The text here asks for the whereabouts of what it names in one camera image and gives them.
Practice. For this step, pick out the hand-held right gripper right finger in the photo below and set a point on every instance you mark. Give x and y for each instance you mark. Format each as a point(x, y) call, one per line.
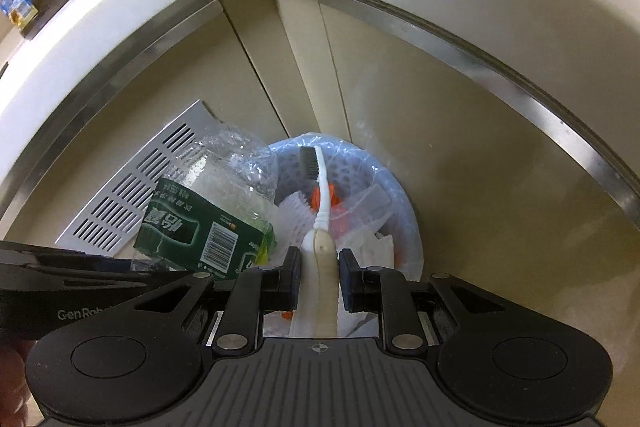
point(346, 279)

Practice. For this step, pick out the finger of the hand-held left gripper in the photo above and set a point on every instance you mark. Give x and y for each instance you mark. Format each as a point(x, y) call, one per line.
point(50, 255)
point(75, 281)

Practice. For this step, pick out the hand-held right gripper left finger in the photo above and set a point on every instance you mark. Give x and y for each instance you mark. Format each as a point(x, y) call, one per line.
point(295, 279)

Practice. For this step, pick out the white toothbrush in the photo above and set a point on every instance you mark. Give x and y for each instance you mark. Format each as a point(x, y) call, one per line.
point(322, 257)

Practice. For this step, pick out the clear plastic bag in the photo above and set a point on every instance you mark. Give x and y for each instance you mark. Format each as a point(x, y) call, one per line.
point(372, 204)

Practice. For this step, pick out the white mesh trash bin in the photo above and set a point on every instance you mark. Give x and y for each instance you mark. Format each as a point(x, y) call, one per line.
point(405, 217)

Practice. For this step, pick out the crushed clear plastic bottle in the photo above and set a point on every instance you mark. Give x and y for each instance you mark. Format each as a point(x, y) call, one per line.
point(200, 227)

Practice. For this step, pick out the clear bin liner bag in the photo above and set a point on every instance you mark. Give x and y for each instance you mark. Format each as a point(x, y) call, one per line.
point(350, 157)

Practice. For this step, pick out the person's left hand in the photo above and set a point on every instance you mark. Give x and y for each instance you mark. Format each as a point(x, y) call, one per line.
point(12, 382)

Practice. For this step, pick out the grey kickboard vent grille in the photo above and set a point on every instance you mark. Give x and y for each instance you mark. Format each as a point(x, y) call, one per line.
point(125, 192)

